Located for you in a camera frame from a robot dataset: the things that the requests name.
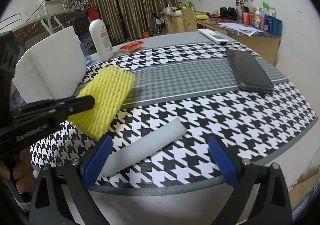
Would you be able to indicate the white lotion pump bottle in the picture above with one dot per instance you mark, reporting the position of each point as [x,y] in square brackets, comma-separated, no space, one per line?
[99,34]

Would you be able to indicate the yellow foam fruit net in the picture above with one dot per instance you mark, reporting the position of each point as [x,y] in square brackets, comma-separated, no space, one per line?
[110,88]

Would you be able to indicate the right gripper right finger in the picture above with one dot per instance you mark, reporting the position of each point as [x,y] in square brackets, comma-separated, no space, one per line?
[272,203]

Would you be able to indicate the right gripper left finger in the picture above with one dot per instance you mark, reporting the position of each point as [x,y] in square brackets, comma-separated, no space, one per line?
[49,204]

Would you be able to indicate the orange snack packet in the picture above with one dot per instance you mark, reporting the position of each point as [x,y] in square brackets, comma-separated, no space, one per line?
[131,47]

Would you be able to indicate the toiletry bottles cluster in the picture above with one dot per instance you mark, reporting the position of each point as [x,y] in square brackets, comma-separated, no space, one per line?
[260,17]

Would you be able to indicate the white foam tube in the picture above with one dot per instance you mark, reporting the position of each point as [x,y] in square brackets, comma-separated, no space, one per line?
[143,147]

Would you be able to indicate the metal bunk bed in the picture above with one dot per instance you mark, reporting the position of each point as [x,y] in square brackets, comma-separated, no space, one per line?
[41,21]

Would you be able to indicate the left human hand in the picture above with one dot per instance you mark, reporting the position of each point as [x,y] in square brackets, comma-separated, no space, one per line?
[23,173]

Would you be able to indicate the white foam box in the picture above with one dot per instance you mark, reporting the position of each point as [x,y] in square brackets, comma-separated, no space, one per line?
[51,69]

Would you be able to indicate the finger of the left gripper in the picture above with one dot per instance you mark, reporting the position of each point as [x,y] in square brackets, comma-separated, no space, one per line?
[43,104]
[80,104]

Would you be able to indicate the printed paper sheet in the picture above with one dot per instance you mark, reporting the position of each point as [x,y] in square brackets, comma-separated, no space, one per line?
[246,30]

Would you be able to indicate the black smartphone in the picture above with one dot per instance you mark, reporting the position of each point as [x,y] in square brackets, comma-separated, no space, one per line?
[249,74]

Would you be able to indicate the white remote control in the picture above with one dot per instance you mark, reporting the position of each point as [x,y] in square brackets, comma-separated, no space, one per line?
[213,36]

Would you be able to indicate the wooden smiley chair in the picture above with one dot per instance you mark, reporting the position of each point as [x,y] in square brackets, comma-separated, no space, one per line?
[189,20]

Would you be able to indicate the wooden desk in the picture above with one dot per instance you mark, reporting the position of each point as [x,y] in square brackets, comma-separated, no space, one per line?
[263,43]

